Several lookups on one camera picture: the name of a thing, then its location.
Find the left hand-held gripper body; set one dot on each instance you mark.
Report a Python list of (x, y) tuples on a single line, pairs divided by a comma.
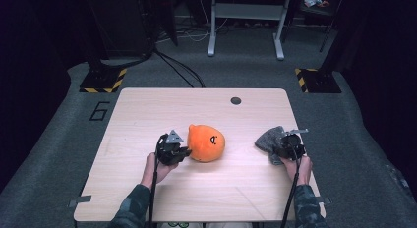
[(168, 151)]

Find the black tape floor marking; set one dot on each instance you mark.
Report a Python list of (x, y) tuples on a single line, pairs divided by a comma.
[(100, 111)]

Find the colourful small item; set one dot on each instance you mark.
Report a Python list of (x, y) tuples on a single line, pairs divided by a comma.
[(314, 2)]

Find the person's left hand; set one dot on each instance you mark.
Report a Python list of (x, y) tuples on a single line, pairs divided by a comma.
[(149, 172)]

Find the black round table grommet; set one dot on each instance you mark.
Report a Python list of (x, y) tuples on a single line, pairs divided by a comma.
[(235, 101)]

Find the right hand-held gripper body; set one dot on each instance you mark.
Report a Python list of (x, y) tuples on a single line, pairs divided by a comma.
[(291, 146)]

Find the grey cloth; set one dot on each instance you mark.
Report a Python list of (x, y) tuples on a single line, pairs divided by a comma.
[(267, 142)]

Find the black yellow striped base plate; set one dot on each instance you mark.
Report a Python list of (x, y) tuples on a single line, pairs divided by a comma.
[(101, 80), (318, 81)]

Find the black cabinet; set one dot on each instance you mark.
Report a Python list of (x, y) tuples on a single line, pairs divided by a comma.
[(121, 25)]

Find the person's right hand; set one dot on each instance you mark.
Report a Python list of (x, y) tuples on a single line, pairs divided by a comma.
[(303, 170)]

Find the orange plush toy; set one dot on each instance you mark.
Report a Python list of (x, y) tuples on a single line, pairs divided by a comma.
[(206, 144)]

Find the white metal stand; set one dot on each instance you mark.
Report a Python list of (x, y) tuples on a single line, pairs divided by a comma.
[(246, 11)]

